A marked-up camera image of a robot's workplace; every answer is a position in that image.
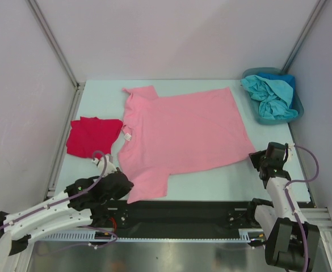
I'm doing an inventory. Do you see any pink t shirt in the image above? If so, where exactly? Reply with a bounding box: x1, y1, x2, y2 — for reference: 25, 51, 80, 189
117, 86, 255, 203

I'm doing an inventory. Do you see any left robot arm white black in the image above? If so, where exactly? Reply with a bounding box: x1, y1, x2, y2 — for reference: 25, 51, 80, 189
0, 171, 133, 255

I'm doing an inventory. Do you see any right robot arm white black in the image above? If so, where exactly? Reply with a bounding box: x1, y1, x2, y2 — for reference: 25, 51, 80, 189
246, 142, 320, 271

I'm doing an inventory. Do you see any red folded t shirt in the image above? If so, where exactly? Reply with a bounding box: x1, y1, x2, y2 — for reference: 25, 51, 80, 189
66, 117, 123, 159

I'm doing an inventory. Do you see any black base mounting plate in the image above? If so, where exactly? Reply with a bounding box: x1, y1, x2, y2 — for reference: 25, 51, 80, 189
105, 201, 260, 238

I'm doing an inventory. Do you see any light blue t shirt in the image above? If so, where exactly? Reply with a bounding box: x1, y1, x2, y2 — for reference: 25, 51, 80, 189
241, 75, 299, 124

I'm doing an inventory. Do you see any teal plastic basket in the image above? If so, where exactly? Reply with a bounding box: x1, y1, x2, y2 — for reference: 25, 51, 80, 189
241, 67, 304, 125

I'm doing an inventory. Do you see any dark blue t shirt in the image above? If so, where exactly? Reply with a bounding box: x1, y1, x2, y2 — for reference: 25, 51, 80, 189
257, 73, 296, 109

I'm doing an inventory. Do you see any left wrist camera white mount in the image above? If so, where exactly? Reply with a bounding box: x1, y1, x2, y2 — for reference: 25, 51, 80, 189
92, 154, 117, 176

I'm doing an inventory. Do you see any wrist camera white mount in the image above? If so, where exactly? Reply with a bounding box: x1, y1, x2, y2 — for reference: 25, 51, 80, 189
284, 143, 295, 163
92, 154, 117, 176

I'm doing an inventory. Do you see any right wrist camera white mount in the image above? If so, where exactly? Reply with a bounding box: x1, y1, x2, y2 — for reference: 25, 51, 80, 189
284, 143, 295, 163

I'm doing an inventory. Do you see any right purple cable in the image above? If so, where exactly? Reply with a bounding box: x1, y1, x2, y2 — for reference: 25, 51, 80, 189
284, 144, 320, 272

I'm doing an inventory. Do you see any purple cable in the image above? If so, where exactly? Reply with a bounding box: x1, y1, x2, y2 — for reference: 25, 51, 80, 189
0, 150, 110, 248
284, 144, 320, 272

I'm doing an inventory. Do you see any aluminium rail front right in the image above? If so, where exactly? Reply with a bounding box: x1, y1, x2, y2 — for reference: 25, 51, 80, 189
301, 208, 332, 271

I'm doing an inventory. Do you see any slotted cable duct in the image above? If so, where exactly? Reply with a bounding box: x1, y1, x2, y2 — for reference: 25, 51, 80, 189
35, 229, 266, 243

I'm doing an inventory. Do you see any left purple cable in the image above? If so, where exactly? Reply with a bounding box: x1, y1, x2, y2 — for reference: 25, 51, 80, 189
0, 150, 110, 248

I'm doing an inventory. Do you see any right aluminium frame post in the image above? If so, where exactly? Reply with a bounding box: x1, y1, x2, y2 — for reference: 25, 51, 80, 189
282, 0, 329, 73

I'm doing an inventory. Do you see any aluminium frame post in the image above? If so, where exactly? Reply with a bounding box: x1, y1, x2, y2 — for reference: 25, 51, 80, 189
282, 0, 329, 73
26, 0, 80, 90

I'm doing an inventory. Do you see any left aluminium frame post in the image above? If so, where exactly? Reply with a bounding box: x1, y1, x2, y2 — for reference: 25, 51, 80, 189
26, 0, 80, 90

